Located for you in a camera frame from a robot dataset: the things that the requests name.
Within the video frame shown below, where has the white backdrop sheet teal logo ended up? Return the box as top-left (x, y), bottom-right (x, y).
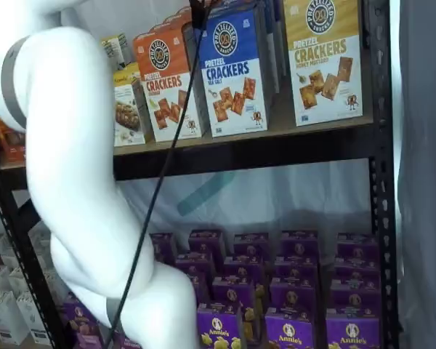
top-left (7, 159), bottom-right (374, 255)

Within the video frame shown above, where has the thin black cable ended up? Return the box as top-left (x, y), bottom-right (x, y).
top-left (105, 0), bottom-right (219, 349)

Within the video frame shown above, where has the blue sea salt crackers box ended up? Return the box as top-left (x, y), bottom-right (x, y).
top-left (197, 9), bottom-right (269, 138)
top-left (254, 0), bottom-right (278, 106)

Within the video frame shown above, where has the purple Annie's snack box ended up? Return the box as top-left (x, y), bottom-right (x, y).
top-left (211, 276), bottom-right (257, 308)
top-left (274, 254), bottom-right (319, 281)
top-left (328, 281), bottom-right (382, 319)
top-left (111, 332), bottom-right (141, 349)
top-left (196, 303), bottom-right (243, 349)
top-left (223, 254), bottom-right (266, 279)
top-left (332, 256), bottom-right (382, 286)
top-left (280, 229), bottom-right (320, 257)
top-left (62, 294), bottom-right (99, 335)
top-left (174, 252), bottom-right (216, 277)
top-left (253, 278), bottom-right (319, 316)
top-left (336, 232), bottom-right (381, 261)
top-left (241, 305), bottom-right (316, 349)
top-left (233, 232), bottom-right (270, 257)
top-left (148, 232), bottom-right (178, 265)
top-left (184, 272), bottom-right (210, 305)
top-left (326, 315), bottom-right (382, 349)
top-left (187, 228), bottom-right (227, 255)
top-left (70, 326), bottom-right (108, 349)

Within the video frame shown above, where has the Simple Mills almond bars box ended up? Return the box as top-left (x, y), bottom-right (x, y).
top-left (112, 61), bottom-right (147, 147)

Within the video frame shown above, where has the yellow honey mustard crackers box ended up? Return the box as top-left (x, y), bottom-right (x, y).
top-left (282, 0), bottom-right (364, 128)

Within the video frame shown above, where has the black metal shelf rack frame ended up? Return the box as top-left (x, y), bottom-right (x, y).
top-left (0, 0), bottom-right (400, 349)

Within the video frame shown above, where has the Simple Mills sweet thins box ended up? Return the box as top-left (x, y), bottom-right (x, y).
top-left (100, 32), bottom-right (134, 71)

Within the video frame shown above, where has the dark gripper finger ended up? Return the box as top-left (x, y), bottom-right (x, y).
top-left (190, 0), bottom-right (209, 28)

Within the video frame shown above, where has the orange snack box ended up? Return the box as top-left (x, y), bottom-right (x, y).
top-left (0, 115), bottom-right (27, 164)

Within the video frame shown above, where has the particle board shelf with crackers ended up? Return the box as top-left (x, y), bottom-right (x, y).
top-left (0, 92), bottom-right (374, 171)

